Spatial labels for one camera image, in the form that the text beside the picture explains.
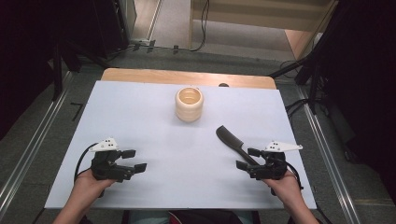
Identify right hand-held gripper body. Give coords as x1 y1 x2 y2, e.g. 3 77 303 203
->
248 141 304 181

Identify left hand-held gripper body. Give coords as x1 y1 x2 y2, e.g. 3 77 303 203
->
89 137 136 183

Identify black comb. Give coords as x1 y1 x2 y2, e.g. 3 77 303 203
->
215 125 261 167

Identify beige ribbed wooden cup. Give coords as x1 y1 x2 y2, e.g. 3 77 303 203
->
175 86 205 123

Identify person's left hand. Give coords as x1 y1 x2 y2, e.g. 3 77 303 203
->
73 169 117 204

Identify person's right hand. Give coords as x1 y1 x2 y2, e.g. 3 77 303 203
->
262 170 302 208

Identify person's clothing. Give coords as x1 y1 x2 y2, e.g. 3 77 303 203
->
122 209 261 224

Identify wooden table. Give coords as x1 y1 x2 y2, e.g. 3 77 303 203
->
101 67 277 91

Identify black metal stand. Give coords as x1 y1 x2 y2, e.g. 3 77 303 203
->
49 38 110 101
269 52 326 116

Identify black cabinet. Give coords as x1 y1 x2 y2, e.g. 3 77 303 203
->
92 0 130 59

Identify dark curtain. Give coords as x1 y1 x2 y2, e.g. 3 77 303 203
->
0 0 62 139
317 0 396 200

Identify light wooden furniture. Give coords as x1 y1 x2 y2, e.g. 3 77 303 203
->
188 0 340 61

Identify left hand-held gripper black cable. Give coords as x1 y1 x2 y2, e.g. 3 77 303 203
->
73 142 100 185

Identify hand-held gripper black cable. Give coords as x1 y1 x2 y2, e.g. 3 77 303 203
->
73 142 100 185
284 161 304 191

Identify right hand-held gripper black cable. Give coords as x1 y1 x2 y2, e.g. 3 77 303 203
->
284 161 304 191

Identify metal floor rail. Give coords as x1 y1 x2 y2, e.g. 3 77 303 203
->
295 85 363 224
0 71 74 216

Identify black floor cables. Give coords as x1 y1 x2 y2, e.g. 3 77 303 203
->
283 60 314 119

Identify hanging black cable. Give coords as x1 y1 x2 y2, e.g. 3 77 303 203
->
189 0 210 52

